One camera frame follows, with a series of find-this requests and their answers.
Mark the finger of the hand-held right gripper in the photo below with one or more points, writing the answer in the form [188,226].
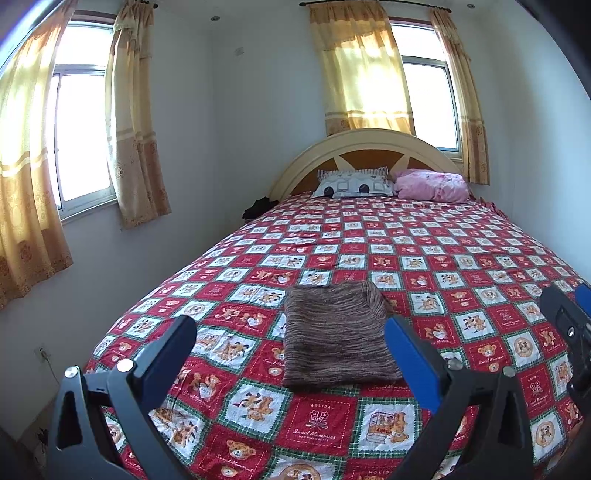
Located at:
[565,318]
[585,300]

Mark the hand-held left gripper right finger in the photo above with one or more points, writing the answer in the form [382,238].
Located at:
[411,364]

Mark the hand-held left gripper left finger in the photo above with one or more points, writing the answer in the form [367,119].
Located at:
[171,353]

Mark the brown knitted sweater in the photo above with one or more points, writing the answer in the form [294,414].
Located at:
[332,337]

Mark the red checked bear bedspread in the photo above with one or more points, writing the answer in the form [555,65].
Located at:
[323,240]

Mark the dark cloth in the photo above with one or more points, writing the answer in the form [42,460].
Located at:
[261,208]

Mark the pink pillow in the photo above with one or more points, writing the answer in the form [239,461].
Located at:
[434,184]

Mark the grey patterned pillow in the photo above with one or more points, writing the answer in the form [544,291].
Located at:
[351,184]

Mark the cream patterned curtain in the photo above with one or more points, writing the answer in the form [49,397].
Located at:
[138,138]

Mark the yellow patterned curtain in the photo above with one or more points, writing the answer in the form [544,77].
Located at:
[23,184]
[360,69]
[466,115]

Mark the cream wooden headboard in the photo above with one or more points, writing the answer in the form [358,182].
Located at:
[369,143]

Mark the sliding glass window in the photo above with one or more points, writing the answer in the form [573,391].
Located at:
[427,101]
[83,138]

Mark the black curtain rod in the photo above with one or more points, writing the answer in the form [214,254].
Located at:
[406,4]

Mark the white wall outlet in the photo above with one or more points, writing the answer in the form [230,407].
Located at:
[43,354]

